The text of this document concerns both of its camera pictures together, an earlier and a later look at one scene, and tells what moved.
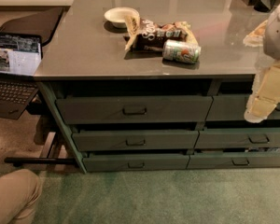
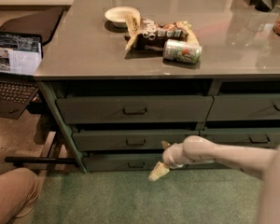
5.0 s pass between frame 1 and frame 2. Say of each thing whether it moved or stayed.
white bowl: stayed
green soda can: stayed
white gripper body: moved
